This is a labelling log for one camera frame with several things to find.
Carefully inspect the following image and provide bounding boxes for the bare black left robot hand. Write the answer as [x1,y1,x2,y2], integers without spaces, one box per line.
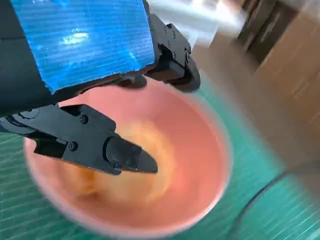
[0,0,202,176]

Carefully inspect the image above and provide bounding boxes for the pink bowl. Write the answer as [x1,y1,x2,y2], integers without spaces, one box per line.
[23,82,235,237]

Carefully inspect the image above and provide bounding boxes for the round golden toy bread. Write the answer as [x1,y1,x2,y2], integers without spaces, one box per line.
[74,119,176,201]

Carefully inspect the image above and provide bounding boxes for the green cutting mat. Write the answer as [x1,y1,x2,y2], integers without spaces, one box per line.
[0,82,320,240]

